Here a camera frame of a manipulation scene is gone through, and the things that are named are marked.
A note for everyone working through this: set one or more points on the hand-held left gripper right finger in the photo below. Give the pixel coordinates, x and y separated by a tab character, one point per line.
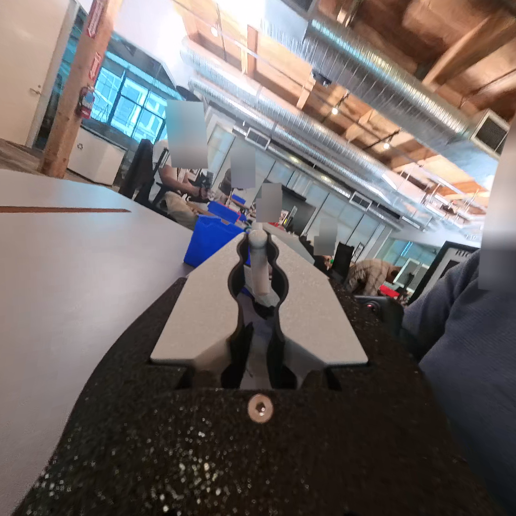
318	318

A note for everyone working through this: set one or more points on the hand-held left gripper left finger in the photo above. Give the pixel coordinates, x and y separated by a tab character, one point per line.
193	318

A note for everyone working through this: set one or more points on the blue plastic bin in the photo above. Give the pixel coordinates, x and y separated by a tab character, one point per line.
209	242

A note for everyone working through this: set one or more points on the person's right forearm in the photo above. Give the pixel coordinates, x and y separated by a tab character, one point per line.
439	306

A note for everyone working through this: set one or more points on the black framed poster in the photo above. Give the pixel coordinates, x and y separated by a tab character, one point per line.
441	252

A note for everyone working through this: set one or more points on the small blue bin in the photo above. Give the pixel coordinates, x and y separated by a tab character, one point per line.
219	209

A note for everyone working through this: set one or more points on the person's upper body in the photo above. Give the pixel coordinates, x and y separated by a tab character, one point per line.
483	403

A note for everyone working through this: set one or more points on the black office chair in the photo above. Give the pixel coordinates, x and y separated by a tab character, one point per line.
139	173

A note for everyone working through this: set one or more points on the red fire extinguisher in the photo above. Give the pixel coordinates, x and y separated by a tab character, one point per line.
85	105

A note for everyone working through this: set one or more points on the white door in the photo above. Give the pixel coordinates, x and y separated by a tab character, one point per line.
32	72

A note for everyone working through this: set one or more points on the black wall screen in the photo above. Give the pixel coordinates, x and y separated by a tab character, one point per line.
302	209

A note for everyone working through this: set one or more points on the duct vent grille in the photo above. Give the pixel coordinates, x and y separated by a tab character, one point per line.
257	138
361	200
490	133

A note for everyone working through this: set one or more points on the silver ventilation duct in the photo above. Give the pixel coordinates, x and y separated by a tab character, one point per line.
383	76
282	125

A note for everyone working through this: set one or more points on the wooden post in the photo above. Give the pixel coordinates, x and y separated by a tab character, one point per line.
68	121

